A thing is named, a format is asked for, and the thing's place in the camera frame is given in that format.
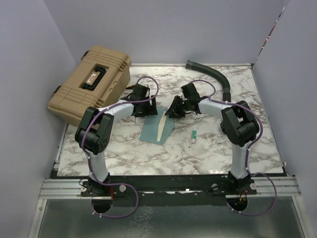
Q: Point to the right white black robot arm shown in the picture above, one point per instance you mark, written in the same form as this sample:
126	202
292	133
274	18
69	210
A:
241	126

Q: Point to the green white glue stick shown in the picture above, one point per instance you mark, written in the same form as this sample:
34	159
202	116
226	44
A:
193	136

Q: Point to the tan plastic tool case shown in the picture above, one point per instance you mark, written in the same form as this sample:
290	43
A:
98	81

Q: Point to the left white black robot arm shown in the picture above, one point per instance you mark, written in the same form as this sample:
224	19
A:
94	131

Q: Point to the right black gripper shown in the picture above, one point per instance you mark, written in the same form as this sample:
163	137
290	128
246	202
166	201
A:
174	111

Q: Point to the teal paper envelope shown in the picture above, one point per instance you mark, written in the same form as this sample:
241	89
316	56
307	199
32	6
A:
150	128

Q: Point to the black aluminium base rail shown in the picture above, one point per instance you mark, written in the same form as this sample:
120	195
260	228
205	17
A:
181	190

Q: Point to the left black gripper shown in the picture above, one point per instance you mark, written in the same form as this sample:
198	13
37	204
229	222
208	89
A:
150	110

